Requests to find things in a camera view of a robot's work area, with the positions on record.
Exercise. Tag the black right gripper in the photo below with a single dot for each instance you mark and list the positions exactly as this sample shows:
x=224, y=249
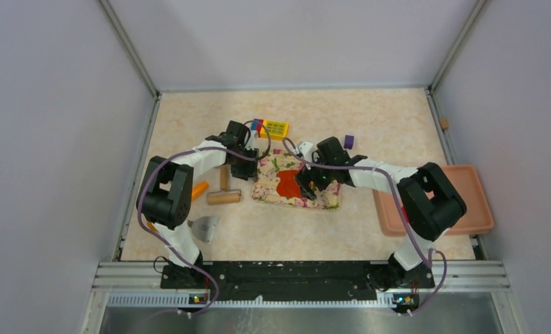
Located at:
x=312, y=177

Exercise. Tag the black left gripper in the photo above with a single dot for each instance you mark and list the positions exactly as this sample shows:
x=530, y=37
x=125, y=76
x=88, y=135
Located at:
x=246, y=165

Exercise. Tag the floral cutting board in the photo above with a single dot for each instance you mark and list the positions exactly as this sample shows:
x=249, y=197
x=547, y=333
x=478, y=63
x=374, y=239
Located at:
x=264, y=189

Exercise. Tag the wooden dough roller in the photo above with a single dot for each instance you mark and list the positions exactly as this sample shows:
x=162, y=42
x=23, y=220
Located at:
x=225, y=195

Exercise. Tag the metal ring cutter purple handle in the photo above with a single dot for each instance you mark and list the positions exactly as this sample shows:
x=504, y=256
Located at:
x=349, y=141

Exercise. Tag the red dough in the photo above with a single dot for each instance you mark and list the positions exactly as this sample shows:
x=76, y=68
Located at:
x=287, y=186

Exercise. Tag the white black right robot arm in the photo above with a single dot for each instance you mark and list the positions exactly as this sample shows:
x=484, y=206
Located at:
x=427, y=202

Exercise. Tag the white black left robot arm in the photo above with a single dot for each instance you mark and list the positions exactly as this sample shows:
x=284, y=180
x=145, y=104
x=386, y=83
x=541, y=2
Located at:
x=164, y=200

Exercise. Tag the metal dough scraper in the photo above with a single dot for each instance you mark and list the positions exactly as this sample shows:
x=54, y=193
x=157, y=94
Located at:
x=203, y=228

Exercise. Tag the colourful toy brick block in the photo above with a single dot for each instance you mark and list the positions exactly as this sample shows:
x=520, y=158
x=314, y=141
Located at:
x=277, y=130

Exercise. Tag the orange plastic knife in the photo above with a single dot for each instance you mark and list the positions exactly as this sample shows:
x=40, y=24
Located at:
x=199, y=189

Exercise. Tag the small wooden piece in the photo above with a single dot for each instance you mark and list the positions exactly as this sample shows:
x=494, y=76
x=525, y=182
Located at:
x=444, y=124

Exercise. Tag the pink plastic tray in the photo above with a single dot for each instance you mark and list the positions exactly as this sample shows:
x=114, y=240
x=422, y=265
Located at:
x=465, y=179

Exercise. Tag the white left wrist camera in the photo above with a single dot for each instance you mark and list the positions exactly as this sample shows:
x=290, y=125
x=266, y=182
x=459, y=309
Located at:
x=252, y=140

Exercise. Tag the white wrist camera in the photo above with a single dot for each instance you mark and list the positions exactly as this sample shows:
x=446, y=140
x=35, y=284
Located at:
x=305, y=150
x=252, y=140

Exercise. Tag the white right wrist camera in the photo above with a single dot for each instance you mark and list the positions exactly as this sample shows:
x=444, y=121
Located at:
x=305, y=150

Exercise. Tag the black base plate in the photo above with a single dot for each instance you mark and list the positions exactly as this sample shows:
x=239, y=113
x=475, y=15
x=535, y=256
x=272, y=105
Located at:
x=289, y=281

